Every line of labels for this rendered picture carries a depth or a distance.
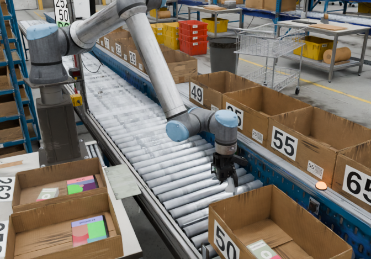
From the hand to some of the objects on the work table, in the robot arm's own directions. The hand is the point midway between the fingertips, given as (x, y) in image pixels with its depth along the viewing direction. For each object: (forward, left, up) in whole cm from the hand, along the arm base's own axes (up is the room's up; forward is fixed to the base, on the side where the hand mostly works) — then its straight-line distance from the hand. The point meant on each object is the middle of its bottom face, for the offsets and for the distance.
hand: (228, 189), depth 157 cm
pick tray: (-60, +46, -6) cm, 76 cm away
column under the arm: (-48, +87, -4) cm, 99 cm away
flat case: (-52, +42, -4) cm, 67 cm away
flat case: (-59, +13, -7) cm, 61 cm away
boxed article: (-67, +45, -6) cm, 81 cm away
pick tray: (-68, +14, -8) cm, 70 cm away
